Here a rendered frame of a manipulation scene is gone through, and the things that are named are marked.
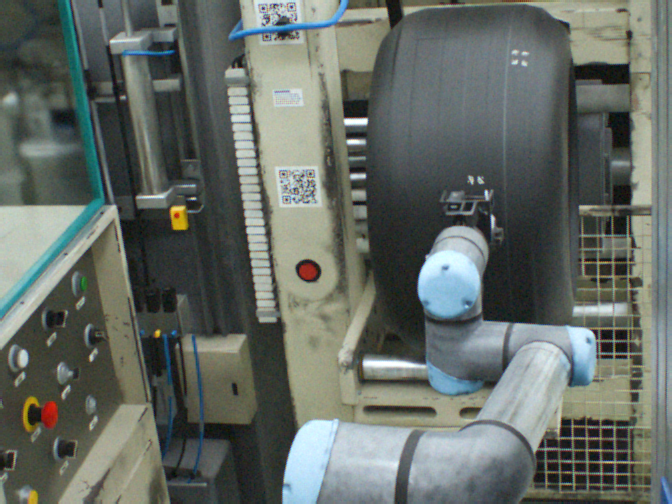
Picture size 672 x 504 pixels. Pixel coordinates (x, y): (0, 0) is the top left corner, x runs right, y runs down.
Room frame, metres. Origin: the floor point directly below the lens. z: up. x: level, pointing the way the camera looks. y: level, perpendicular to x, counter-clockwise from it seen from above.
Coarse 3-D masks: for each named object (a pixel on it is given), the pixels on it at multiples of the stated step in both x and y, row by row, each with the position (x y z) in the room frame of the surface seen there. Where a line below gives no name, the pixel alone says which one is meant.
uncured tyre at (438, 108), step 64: (384, 64) 2.03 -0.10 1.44; (448, 64) 1.98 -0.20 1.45; (384, 128) 1.93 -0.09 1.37; (448, 128) 1.89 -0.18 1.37; (512, 128) 1.87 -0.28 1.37; (576, 128) 2.28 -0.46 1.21; (384, 192) 1.88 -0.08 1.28; (448, 192) 1.85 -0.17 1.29; (512, 192) 1.82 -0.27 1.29; (576, 192) 2.26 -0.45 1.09; (384, 256) 1.87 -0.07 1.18; (512, 256) 1.81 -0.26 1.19; (576, 256) 2.17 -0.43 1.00; (512, 320) 1.84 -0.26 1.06
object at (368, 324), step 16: (368, 288) 2.24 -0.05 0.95; (368, 304) 2.17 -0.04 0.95; (368, 320) 2.13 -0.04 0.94; (384, 320) 2.26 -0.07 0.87; (352, 336) 2.06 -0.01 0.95; (368, 336) 2.12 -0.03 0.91; (352, 352) 2.00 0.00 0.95; (368, 352) 2.10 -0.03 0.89; (352, 368) 1.98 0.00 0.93; (352, 384) 1.98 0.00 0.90; (352, 400) 1.98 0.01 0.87
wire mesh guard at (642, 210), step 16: (592, 208) 2.39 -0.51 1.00; (608, 208) 2.38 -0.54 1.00; (624, 208) 2.37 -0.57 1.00; (640, 208) 2.37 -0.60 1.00; (592, 288) 2.40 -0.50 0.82; (608, 288) 2.39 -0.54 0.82; (624, 288) 2.38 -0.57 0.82; (640, 288) 2.38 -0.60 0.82; (384, 336) 2.50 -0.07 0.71; (544, 448) 2.43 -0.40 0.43; (528, 496) 2.42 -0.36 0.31; (544, 496) 2.42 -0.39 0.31; (560, 496) 2.41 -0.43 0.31; (576, 496) 2.40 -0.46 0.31; (592, 496) 2.39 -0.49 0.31; (608, 496) 2.38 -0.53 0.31; (624, 496) 2.37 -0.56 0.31; (640, 496) 2.37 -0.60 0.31
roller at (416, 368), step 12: (360, 360) 2.02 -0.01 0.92; (372, 360) 2.02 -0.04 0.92; (384, 360) 2.01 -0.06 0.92; (396, 360) 2.01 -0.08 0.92; (408, 360) 2.00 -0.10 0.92; (420, 360) 2.00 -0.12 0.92; (360, 372) 2.01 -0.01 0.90; (372, 372) 2.01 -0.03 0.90; (384, 372) 2.00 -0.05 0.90; (396, 372) 2.00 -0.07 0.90; (408, 372) 1.99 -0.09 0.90; (420, 372) 1.99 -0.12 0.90
